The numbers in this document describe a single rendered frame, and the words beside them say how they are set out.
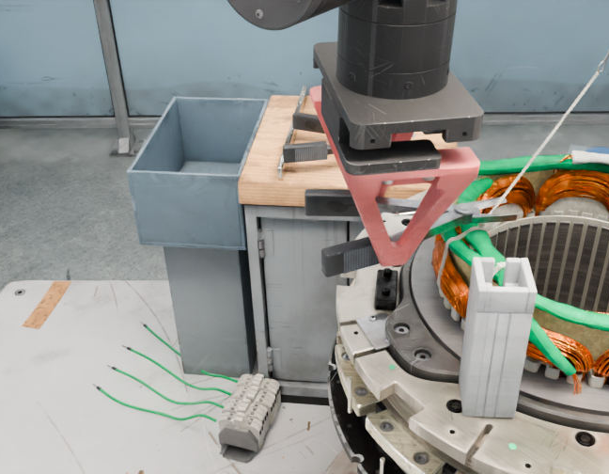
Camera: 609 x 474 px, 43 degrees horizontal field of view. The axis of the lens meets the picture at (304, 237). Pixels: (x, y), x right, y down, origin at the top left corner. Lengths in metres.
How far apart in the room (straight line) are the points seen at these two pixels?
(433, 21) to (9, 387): 0.72
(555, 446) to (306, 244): 0.37
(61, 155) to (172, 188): 2.43
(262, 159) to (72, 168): 2.34
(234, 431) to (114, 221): 1.92
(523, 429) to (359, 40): 0.22
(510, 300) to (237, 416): 0.47
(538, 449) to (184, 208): 0.43
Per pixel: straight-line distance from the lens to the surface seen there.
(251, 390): 0.84
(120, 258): 2.50
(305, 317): 0.80
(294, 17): 0.30
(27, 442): 0.90
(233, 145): 0.89
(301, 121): 0.75
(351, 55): 0.38
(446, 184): 0.39
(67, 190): 2.92
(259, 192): 0.71
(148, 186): 0.74
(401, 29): 0.37
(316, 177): 0.71
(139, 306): 1.03
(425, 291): 0.51
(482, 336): 0.40
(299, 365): 0.85
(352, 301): 0.51
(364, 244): 0.42
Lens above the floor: 1.42
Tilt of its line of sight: 35 degrees down
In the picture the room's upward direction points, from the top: 2 degrees counter-clockwise
